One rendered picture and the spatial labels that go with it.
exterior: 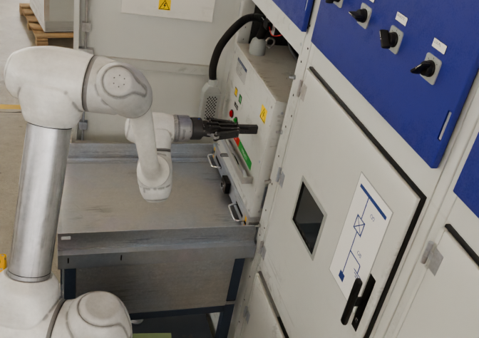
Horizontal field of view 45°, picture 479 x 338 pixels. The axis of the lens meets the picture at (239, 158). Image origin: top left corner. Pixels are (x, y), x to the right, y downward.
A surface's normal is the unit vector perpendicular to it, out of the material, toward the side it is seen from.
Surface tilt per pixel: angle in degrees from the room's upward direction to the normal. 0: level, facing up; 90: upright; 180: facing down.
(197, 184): 0
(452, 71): 90
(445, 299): 89
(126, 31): 90
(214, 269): 90
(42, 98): 74
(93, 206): 0
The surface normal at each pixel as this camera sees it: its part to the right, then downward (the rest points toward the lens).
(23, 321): 0.14, 0.07
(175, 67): 0.16, 0.54
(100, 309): 0.27, -0.81
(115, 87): 0.22, -0.13
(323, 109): -0.95, 0.00
